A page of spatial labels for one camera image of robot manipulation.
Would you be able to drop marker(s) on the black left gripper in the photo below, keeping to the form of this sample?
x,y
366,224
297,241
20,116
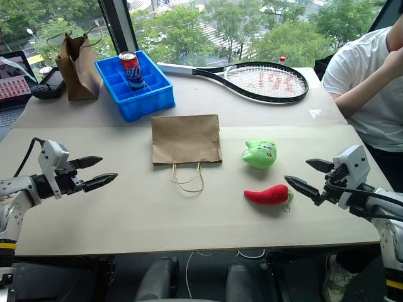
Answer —
x,y
67,179

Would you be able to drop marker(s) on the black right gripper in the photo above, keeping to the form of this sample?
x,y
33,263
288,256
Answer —
x,y
335,185

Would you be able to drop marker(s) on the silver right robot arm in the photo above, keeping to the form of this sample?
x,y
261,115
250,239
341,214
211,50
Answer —
x,y
385,220

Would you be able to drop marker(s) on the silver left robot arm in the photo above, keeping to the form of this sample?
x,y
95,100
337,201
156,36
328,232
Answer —
x,y
12,195

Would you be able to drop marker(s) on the flat brown paper bag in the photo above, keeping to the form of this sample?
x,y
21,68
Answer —
x,y
186,141

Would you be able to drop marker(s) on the red chili pepper plush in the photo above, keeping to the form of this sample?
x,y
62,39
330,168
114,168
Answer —
x,y
267,195

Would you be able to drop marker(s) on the green plush toy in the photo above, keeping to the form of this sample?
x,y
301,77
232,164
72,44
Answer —
x,y
260,154

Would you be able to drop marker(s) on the blue plastic divided crate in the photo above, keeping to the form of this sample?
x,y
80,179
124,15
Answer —
x,y
138,91

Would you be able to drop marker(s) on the black handheld game controller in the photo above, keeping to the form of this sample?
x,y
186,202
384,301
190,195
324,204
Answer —
x,y
48,85

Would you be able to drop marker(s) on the person in white shirt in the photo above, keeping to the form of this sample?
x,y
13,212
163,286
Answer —
x,y
368,94

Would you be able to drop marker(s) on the red blue soda can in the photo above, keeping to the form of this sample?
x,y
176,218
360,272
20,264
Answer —
x,y
132,70

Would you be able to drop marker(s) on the white green sneaker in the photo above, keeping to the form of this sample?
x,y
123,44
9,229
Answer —
x,y
337,280

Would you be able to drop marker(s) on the black white tennis racket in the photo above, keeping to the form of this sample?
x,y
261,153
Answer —
x,y
252,78

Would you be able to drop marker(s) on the open laptop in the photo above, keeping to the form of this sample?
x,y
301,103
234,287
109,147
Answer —
x,y
12,85

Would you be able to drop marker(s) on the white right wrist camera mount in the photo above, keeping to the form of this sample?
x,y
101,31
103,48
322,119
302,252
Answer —
x,y
352,171

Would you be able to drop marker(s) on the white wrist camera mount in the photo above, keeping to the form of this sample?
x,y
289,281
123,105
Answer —
x,y
352,171
52,160

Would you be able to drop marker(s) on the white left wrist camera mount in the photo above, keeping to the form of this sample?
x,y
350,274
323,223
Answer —
x,y
52,160

